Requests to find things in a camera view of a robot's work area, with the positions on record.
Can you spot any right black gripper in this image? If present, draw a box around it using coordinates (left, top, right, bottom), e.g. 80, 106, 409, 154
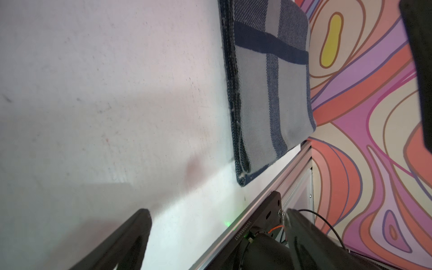
399, 0, 432, 151

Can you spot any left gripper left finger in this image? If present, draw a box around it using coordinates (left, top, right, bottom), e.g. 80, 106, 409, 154
72, 209, 152, 270

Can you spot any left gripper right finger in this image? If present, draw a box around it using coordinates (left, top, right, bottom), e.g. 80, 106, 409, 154
282, 209, 378, 270

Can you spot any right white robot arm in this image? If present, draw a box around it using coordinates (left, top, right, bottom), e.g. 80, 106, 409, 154
195, 1, 432, 270

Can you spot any navy grey plaid scarf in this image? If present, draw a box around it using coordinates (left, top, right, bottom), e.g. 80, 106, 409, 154
218, 1, 316, 186

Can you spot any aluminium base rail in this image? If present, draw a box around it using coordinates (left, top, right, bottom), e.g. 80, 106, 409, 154
192, 141, 314, 270

